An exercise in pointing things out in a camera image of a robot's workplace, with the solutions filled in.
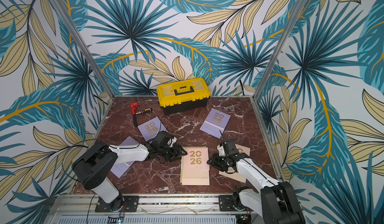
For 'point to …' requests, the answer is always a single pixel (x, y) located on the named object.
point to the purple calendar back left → (150, 128)
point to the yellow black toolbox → (183, 96)
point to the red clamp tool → (133, 106)
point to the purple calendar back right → (215, 123)
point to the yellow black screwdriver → (148, 110)
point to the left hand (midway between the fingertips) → (185, 157)
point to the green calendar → (180, 173)
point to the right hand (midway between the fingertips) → (210, 163)
